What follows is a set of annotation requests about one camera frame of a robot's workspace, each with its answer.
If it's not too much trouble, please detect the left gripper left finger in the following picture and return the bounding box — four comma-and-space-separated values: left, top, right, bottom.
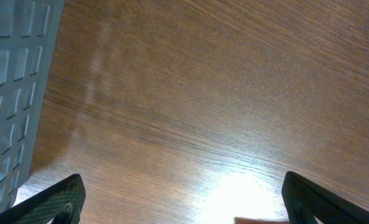
0, 174, 86, 224

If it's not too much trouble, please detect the grey plastic mesh basket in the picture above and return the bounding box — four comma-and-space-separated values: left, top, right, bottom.
0, 0, 64, 213

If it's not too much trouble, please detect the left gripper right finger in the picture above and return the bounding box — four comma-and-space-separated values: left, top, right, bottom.
281, 171, 369, 224

